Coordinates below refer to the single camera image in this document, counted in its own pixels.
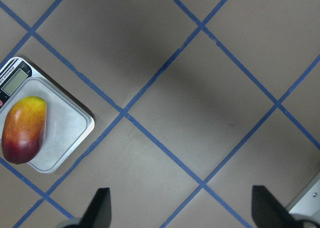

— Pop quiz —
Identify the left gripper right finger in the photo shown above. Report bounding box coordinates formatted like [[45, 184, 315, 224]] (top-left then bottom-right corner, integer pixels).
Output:
[[251, 185, 300, 228]]

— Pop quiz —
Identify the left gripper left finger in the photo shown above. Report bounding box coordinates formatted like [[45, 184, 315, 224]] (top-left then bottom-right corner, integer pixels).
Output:
[[79, 188, 111, 228]]

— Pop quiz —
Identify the red yellow mango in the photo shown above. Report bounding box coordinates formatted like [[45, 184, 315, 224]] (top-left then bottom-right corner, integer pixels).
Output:
[[1, 96, 47, 164]]

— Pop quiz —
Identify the silver digital kitchen scale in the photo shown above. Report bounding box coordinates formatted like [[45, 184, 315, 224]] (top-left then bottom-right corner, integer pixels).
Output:
[[0, 57, 95, 173]]

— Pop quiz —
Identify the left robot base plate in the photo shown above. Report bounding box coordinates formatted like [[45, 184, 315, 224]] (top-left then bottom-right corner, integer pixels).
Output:
[[286, 173, 320, 223]]

